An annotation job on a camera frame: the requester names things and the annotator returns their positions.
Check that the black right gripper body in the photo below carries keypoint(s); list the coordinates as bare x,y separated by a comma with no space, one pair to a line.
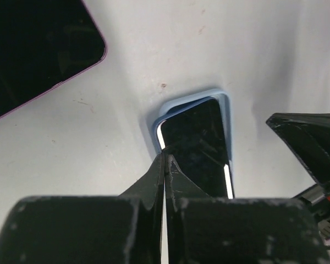
319,206

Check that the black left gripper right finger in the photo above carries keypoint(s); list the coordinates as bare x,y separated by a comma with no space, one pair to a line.
206,229

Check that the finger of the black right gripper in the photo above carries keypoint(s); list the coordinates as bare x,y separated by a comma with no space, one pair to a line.
308,138

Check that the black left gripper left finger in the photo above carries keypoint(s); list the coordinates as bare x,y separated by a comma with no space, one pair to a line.
88,229

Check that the blue-edged black phone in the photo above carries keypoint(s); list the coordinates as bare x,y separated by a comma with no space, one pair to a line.
194,134

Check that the purple-edged black phone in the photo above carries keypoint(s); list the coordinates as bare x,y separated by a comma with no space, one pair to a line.
43,44

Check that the light blue phone case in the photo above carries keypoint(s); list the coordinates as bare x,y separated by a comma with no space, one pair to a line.
179,105

